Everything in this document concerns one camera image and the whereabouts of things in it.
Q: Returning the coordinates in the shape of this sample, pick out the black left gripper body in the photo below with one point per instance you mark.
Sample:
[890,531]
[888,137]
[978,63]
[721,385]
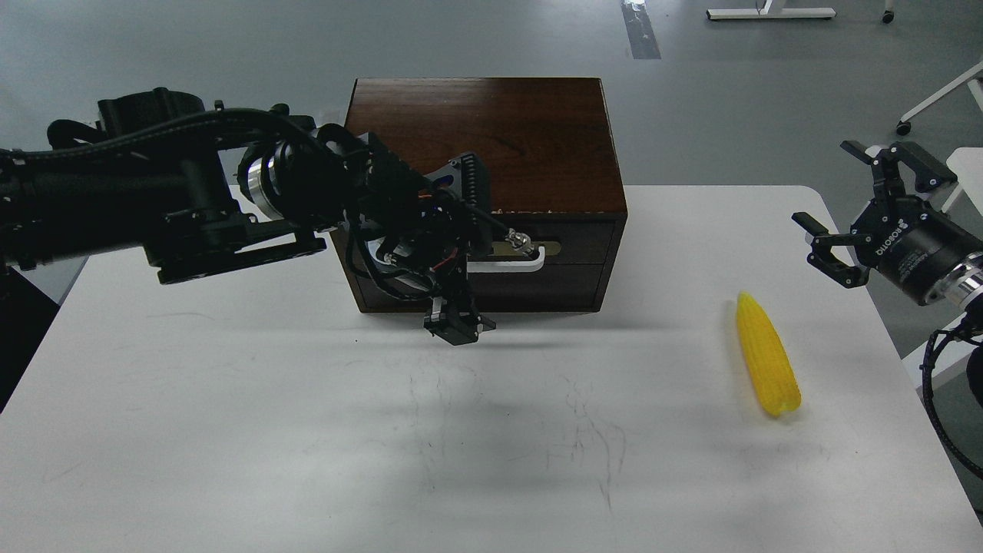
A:
[415,213]

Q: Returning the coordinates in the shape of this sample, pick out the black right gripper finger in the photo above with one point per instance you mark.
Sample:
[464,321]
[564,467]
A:
[930,174]
[822,257]

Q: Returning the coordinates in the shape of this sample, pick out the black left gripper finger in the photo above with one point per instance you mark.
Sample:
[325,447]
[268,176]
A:
[474,322]
[443,319]

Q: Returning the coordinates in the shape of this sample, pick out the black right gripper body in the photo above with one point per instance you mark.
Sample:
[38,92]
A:
[910,246]

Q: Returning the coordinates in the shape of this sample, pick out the yellow corn cob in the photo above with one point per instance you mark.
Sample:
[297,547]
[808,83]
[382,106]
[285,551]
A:
[768,365]

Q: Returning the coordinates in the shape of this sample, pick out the wooden drawer with white handle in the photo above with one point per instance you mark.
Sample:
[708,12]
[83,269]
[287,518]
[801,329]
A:
[551,241]

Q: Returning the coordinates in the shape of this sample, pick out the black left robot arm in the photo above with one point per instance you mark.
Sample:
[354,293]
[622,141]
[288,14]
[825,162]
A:
[212,191]

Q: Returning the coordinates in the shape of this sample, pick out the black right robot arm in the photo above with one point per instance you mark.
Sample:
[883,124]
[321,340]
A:
[917,248]

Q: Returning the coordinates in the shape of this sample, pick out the dark wooden drawer cabinet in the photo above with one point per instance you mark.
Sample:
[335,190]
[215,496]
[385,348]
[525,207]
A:
[549,151]

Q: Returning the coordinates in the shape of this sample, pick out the white side table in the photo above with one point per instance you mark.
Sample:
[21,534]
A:
[948,284]

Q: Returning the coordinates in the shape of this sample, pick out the white wheeled desk leg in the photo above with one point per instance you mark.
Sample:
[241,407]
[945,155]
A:
[970,79]

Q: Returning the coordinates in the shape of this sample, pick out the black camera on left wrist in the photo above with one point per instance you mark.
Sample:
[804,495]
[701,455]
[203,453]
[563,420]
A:
[468,178]

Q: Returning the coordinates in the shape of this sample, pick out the white desk frame base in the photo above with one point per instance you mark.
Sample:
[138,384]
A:
[771,10]

